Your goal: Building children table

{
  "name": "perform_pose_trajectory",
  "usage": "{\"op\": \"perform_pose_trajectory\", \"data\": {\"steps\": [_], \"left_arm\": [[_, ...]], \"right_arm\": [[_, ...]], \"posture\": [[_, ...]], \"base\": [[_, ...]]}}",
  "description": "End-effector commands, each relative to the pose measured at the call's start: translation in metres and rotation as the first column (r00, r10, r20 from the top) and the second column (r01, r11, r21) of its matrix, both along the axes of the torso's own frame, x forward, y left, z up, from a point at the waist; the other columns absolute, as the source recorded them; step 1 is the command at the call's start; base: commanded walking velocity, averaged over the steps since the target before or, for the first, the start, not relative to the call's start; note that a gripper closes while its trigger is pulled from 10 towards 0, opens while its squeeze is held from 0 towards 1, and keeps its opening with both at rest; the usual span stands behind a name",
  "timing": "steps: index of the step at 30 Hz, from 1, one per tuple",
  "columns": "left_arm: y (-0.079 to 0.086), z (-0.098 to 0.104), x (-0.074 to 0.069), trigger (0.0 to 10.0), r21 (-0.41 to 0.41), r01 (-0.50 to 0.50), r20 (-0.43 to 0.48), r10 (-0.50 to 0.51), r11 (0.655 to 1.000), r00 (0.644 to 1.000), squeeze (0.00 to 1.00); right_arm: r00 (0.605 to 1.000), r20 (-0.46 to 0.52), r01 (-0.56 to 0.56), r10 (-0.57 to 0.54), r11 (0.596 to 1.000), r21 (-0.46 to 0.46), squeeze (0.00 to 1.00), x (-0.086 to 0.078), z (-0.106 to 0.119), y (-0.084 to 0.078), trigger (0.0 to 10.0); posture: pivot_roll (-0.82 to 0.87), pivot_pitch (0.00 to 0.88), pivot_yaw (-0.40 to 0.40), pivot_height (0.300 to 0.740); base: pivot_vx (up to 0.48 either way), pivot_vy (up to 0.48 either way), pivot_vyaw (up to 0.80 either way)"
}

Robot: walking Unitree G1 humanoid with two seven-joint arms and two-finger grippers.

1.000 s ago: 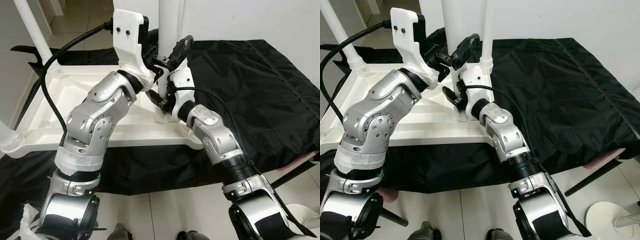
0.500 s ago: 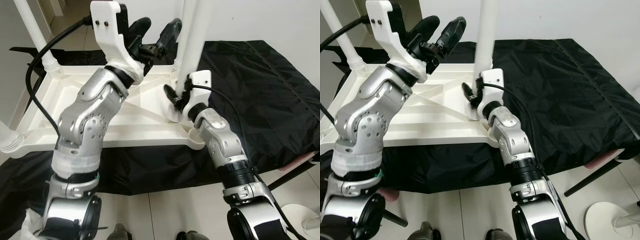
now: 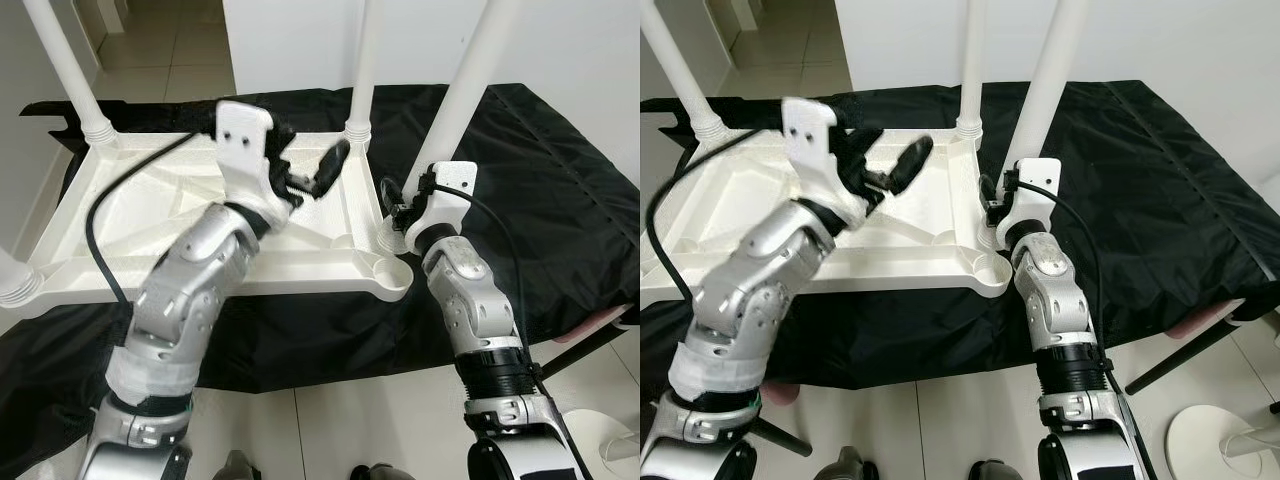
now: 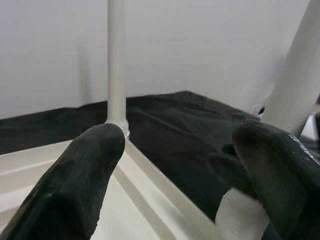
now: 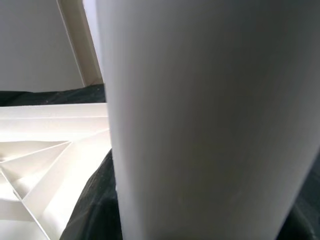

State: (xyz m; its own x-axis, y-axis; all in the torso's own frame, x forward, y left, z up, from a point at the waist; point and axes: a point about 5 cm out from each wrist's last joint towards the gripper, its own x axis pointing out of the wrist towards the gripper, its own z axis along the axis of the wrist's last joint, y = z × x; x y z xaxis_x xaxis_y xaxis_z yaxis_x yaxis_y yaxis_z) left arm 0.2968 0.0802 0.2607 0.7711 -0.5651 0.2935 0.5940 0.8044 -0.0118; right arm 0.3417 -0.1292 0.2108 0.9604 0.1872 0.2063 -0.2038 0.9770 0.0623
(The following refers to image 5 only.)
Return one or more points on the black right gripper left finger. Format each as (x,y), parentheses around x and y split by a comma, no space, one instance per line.
(95,212)

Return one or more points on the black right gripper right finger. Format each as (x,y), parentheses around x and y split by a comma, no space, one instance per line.
(307,225)

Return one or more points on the white plastic table top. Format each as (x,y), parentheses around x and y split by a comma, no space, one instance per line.
(50,162)

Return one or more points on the white plastic table leg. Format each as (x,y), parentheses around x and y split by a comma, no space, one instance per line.
(212,112)

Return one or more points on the black cloth table cover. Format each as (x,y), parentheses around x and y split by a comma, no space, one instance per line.
(50,96)

